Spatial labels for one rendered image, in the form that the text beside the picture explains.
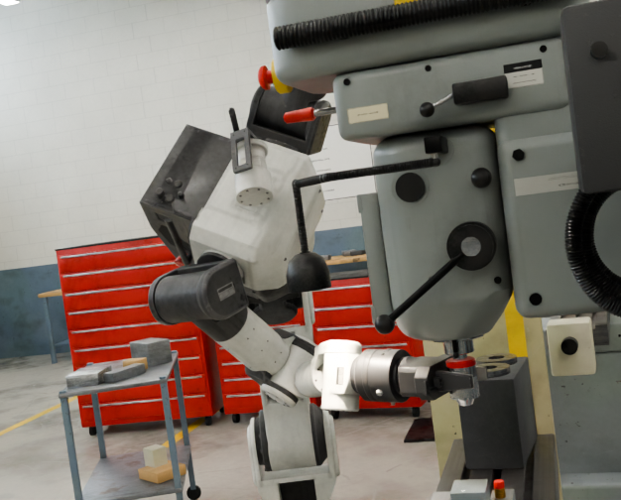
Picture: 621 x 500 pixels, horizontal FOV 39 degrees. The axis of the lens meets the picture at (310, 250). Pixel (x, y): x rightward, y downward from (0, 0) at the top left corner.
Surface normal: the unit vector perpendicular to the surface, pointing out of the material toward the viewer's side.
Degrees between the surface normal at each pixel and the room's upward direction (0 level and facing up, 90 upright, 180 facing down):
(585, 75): 90
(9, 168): 90
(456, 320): 122
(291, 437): 81
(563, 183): 90
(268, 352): 102
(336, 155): 90
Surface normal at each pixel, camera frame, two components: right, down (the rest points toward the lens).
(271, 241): 0.59, -0.11
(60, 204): -0.26, 0.08
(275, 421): -0.03, -0.09
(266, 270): 0.36, 0.76
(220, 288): 0.80, -0.12
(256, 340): 0.67, 0.16
